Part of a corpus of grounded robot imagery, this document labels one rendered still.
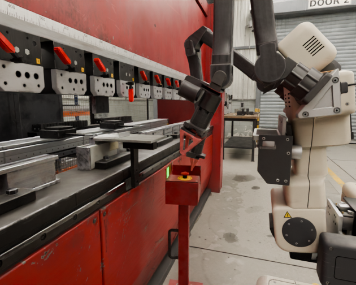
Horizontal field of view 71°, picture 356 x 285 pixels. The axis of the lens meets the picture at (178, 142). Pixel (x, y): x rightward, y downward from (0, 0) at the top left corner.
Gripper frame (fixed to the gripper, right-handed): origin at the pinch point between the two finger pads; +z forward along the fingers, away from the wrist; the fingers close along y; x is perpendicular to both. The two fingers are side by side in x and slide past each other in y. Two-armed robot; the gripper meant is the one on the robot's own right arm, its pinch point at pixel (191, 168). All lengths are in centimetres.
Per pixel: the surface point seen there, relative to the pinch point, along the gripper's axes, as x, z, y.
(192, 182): 15.0, 1.9, -2.3
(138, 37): -9, -60, 46
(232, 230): -90, 71, -49
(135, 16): -6, -69, 49
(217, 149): -187, 19, -22
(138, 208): 19.0, 20.5, 19.3
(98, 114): 24, -19, 45
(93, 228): 53, 15, 27
